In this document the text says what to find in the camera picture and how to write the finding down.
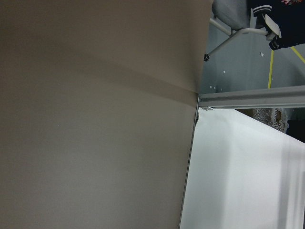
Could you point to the white table cover sheet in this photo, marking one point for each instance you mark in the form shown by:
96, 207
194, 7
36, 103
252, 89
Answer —
243, 174

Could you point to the dark navy jacket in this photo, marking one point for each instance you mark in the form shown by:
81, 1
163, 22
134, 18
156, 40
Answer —
284, 20

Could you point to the aluminium frame rail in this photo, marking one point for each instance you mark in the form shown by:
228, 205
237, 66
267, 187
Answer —
285, 97

